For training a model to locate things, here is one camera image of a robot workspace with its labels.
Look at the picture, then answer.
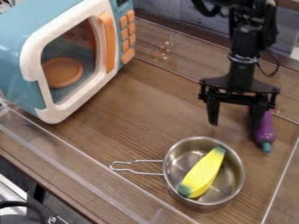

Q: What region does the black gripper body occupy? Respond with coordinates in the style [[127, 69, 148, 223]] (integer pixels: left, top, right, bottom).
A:
[[199, 56, 280, 109]]

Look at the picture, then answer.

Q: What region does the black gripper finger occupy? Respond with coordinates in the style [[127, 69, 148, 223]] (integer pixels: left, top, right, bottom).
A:
[[248, 103, 268, 131], [207, 97, 220, 126]]

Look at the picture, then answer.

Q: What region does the purple toy eggplant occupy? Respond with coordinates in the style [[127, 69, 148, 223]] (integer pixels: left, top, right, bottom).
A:
[[248, 108, 276, 154]]

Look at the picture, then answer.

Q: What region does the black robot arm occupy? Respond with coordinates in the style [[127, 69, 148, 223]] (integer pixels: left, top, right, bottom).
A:
[[192, 0, 280, 128]]

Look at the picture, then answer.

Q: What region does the orange microwave turntable plate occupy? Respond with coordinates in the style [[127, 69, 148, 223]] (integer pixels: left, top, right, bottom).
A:
[[41, 57, 83, 88]]

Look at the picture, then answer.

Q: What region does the blue toy microwave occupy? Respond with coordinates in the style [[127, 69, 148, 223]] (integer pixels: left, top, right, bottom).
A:
[[0, 0, 136, 123]]

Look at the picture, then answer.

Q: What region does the silver pot with wire handle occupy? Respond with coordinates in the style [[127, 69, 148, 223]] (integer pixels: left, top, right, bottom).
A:
[[109, 136, 245, 211]]

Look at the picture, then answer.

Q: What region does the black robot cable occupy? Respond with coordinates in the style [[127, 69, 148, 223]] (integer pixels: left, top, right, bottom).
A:
[[191, 0, 281, 79]]

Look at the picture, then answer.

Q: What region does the black cable lower left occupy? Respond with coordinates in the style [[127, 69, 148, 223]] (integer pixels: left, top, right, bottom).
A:
[[0, 200, 47, 224]]

